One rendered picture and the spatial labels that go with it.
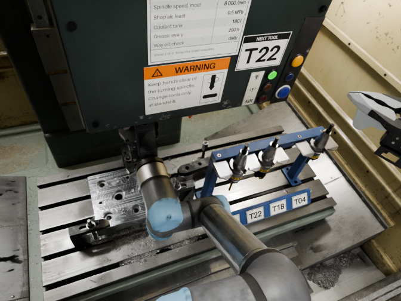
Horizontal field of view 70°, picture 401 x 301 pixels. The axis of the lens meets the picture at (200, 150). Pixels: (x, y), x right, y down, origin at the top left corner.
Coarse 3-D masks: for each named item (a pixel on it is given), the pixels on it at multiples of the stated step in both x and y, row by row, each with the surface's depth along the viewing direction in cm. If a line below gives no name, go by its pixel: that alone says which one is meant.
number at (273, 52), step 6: (276, 42) 52; (282, 42) 52; (258, 48) 51; (264, 48) 52; (270, 48) 52; (276, 48) 53; (282, 48) 53; (258, 54) 52; (264, 54) 53; (270, 54) 53; (276, 54) 54; (258, 60) 53; (264, 60) 54; (270, 60) 55; (276, 60) 55
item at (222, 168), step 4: (224, 160) 96; (212, 164) 94; (216, 164) 94; (220, 164) 94; (224, 164) 95; (228, 164) 95; (216, 168) 93; (220, 168) 93; (224, 168) 94; (228, 168) 94; (216, 172) 93; (220, 172) 93; (224, 172) 93; (228, 172) 93; (232, 172) 93; (220, 176) 92; (224, 176) 92; (228, 176) 92
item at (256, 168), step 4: (248, 156) 98; (252, 156) 98; (256, 156) 98; (248, 160) 97; (252, 160) 97; (256, 160) 97; (248, 164) 96; (252, 164) 96; (256, 164) 96; (260, 164) 97; (248, 168) 95; (252, 168) 95; (256, 168) 95; (260, 168) 96
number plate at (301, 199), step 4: (296, 196) 122; (300, 196) 122; (304, 196) 123; (292, 200) 121; (296, 200) 122; (300, 200) 123; (304, 200) 124; (292, 204) 122; (296, 204) 122; (300, 204) 123; (304, 204) 124
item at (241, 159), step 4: (240, 152) 89; (236, 156) 91; (240, 156) 89; (244, 156) 89; (236, 160) 91; (240, 160) 90; (244, 160) 90; (236, 164) 92; (240, 164) 91; (244, 164) 92; (236, 168) 93; (240, 168) 93
